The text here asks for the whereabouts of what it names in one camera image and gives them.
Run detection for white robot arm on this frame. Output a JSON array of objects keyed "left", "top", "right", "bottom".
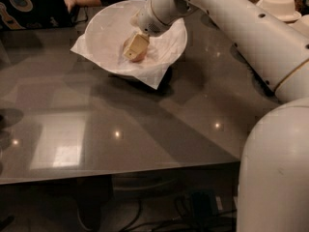
[{"left": 132, "top": 0, "right": 309, "bottom": 232}]

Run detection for black floor cables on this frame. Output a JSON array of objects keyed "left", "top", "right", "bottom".
[{"left": 119, "top": 193, "right": 239, "bottom": 232}]

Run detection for person's hand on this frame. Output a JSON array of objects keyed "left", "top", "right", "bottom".
[{"left": 64, "top": 0, "right": 76, "bottom": 13}]

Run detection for white paper sheet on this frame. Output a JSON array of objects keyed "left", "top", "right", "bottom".
[{"left": 70, "top": 11, "right": 188, "bottom": 91}]

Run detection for black laptop with stickers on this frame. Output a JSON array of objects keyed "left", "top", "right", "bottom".
[{"left": 0, "top": 0, "right": 73, "bottom": 31}]

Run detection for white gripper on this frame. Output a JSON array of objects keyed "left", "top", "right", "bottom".
[{"left": 123, "top": 1, "right": 164, "bottom": 61}]

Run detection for white bowl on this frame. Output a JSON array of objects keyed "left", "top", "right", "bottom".
[{"left": 83, "top": 0, "right": 188, "bottom": 80}]

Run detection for black power adapter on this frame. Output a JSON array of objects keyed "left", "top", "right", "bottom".
[{"left": 190, "top": 189, "right": 218, "bottom": 220}]

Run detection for yellow-red apple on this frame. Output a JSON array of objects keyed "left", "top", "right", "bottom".
[{"left": 123, "top": 38, "right": 149, "bottom": 62}]

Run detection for person's forearm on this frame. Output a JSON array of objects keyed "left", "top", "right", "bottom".
[{"left": 75, "top": 0, "right": 101, "bottom": 7}]

